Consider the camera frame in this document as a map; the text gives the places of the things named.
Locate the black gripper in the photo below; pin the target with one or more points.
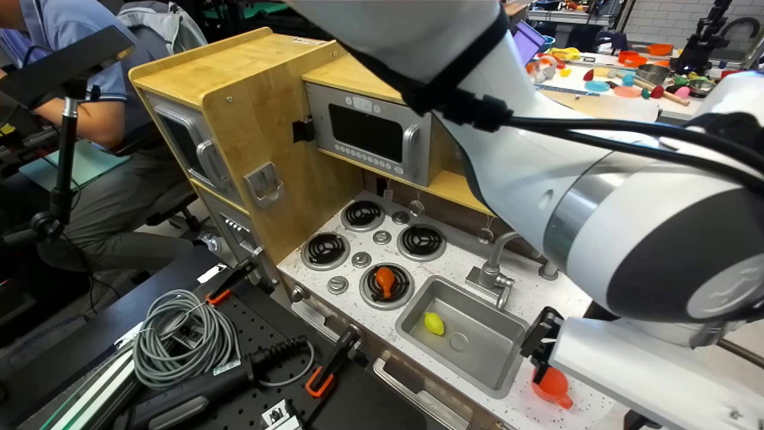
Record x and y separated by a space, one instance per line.
540 340

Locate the wooden toy kitchen cabinet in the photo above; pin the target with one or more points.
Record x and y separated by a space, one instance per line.
248 93

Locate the orange cup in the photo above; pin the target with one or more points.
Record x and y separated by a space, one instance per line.
552 388

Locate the yellow toy lemon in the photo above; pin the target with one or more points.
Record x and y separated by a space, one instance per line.
434 322

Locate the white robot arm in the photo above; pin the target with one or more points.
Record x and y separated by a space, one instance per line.
661 224

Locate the gray toy microwave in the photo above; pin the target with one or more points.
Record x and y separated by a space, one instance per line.
374 131

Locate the aluminium extrusion rail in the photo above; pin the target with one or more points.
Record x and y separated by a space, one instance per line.
99 389

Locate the seated person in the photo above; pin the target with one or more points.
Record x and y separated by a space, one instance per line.
109 216

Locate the black handheld tool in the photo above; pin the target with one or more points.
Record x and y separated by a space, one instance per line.
196 398

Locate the gray toy sink basin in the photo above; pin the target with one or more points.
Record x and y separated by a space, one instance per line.
482 341

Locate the orange-handled black clamp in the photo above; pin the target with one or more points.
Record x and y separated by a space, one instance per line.
221 285
325 375

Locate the gray toy faucet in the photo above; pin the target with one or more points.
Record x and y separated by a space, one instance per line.
491 276

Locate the orange toy spoon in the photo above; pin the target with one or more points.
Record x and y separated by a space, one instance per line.
385 283

